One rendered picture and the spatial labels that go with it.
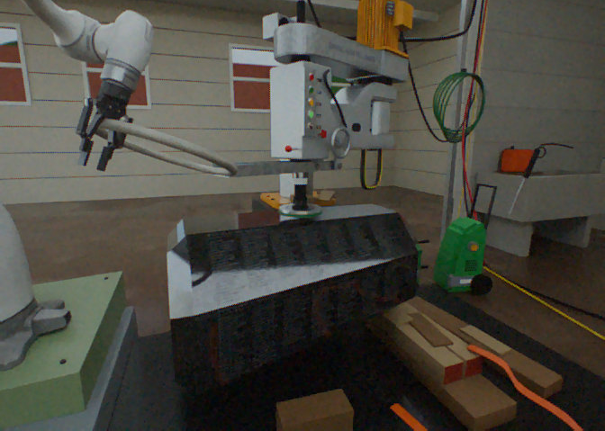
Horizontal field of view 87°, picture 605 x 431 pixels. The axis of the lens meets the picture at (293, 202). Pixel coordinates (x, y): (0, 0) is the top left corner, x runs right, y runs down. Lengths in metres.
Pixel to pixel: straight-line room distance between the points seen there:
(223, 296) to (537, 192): 3.38
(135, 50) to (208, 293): 0.84
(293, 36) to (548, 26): 3.99
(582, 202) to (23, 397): 4.61
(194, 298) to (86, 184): 6.72
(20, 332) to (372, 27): 1.97
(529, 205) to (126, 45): 3.69
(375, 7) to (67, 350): 2.01
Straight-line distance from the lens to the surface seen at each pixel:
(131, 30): 1.06
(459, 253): 2.84
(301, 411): 1.53
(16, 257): 0.71
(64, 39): 1.13
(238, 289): 1.31
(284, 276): 1.37
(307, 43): 1.51
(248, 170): 1.28
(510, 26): 4.66
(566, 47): 5.36
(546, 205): 4.17
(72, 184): 7.94
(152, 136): 0.94
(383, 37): 2.08
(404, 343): 1.96
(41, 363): 0.68
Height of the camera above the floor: 1.21
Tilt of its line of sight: 11 degrees down
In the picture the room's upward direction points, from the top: straight up
